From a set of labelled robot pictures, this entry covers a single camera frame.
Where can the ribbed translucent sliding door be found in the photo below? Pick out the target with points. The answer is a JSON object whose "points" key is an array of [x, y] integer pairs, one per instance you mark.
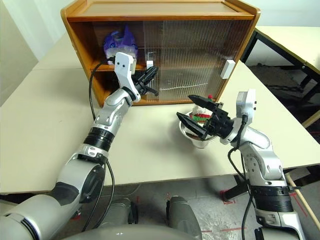
{"points": [[152, 37], [200, 50]]}

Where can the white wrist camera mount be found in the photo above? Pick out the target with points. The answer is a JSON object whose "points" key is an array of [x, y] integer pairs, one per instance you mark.
{"points": [[123, 67], [247, 102]]}

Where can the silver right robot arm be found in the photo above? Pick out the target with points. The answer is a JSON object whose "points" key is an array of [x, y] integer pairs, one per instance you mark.
{"points": [[262, 162]]}

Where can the grey robot torso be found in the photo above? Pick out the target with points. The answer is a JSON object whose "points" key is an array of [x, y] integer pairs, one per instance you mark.
{"points": [[137, 233]]}

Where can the beige table with black frame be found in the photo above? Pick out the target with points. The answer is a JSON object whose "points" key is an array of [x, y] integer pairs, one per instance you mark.
{"points": [[287, 35]]}

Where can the grey rounded shell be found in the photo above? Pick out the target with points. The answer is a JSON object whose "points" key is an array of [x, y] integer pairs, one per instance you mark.
{"points": [[182, 212], [120, 210]]}

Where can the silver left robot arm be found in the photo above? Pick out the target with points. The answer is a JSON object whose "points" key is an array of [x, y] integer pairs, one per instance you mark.
{"points": [[110, 112]]}

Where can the brown wooden cabinet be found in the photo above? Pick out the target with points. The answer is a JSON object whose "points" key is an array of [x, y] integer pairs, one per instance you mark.
{"points": [[160, 12]]}

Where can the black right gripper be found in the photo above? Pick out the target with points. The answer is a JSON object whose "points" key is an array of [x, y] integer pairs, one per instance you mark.
{"points": [[220, 123]]}

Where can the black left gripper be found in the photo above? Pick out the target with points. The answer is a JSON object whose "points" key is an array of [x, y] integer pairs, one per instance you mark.
{"points": [[140, 83]]}

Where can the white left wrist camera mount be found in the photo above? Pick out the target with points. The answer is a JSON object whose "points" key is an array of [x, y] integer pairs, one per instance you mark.
{"points": [[123, 67]]}

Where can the black table leg brace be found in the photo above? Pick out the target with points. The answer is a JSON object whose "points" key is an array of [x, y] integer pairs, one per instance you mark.
{"points": [[235, 191]]}

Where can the red green white toy dessert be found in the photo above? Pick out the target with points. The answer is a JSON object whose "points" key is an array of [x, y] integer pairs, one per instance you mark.
{"points": [[198, 111]]}

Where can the purple plastic bag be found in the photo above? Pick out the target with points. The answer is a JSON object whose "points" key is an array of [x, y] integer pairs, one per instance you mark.
{"points": [[120, 42]]}

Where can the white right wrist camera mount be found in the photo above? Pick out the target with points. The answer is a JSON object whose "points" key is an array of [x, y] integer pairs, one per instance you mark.
{"points": [[247, 102]]}

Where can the light wooden stick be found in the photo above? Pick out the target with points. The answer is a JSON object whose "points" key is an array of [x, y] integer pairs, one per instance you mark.
{"points": [[303, 200]]}

